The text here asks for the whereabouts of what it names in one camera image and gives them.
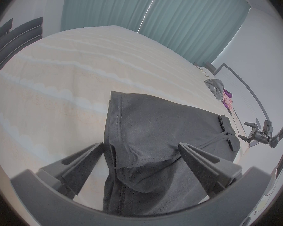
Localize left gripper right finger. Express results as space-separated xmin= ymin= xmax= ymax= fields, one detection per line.
xmin=178 ymin=143 xmax=242 ymax=199

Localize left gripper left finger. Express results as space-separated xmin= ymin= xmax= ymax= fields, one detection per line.
xmin=39 ymin=142 xmax=105 ymax=197

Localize black shorts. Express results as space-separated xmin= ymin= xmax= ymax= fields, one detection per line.
xmin=102 ymin=90 xmax=241 ymax=222

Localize pile of clothes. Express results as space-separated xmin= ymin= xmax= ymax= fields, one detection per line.
xmin=204 ymin=79 xmax=234 ymax=115

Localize bed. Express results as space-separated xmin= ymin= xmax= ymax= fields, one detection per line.
xmin=0 ymin=17 xmax=251 ymax=210

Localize blue-green curtain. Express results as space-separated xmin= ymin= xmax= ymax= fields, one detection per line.
xmin=61 ymin=0 xmax=164 ymax=34
xmin=138 ymin=0 xmax=252 ymax=65

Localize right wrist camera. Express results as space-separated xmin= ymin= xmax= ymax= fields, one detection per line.
xmin=263 ymin=120 xmax=273 ymax=134

